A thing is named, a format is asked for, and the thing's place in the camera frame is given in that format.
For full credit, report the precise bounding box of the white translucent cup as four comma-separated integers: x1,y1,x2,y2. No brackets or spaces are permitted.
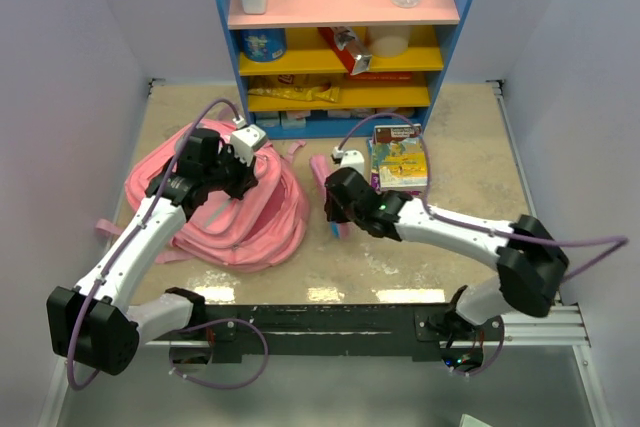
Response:
366,25,412,58

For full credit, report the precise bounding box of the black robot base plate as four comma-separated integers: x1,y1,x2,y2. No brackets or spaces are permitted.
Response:
148,302,505,366

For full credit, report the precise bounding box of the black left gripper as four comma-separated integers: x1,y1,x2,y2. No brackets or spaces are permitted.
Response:
204,143,258,200

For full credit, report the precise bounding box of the blue pink yellow shelf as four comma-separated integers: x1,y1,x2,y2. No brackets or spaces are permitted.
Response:
215,0,473,139

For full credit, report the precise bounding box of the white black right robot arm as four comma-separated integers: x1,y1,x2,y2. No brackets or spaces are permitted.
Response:
324,167,569,341

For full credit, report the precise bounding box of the pink blue pencil case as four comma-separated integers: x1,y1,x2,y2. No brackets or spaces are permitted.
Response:
309,154,349,240

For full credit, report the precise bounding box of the blue cartoon can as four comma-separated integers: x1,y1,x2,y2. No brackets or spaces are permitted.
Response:
241,28,287,63

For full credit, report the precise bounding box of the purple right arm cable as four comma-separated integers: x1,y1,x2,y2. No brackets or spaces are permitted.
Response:
331,112,629,378

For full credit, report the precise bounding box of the yellow chips bag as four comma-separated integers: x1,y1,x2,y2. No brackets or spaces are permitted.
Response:
248,74,340,103

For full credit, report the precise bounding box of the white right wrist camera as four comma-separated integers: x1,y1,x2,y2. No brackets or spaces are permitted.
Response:
331,146,365,176

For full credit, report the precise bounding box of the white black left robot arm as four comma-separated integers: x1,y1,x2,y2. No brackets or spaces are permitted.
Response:
46,125,267,389

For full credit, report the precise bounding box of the pink student backpack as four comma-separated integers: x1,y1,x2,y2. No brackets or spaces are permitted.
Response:
94,118,311,274

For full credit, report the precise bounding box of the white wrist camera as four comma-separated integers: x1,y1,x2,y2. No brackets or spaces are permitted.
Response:
331,146,365,176
229,118,268,166

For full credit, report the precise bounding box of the red silver snack box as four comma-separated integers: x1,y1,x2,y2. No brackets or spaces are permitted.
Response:
317,26,373,76

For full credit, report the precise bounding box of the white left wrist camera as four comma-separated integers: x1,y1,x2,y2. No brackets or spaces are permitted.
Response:
229,118,268,166

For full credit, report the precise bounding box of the yellow illustrated book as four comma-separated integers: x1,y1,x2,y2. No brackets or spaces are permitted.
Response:
369,124,428,196

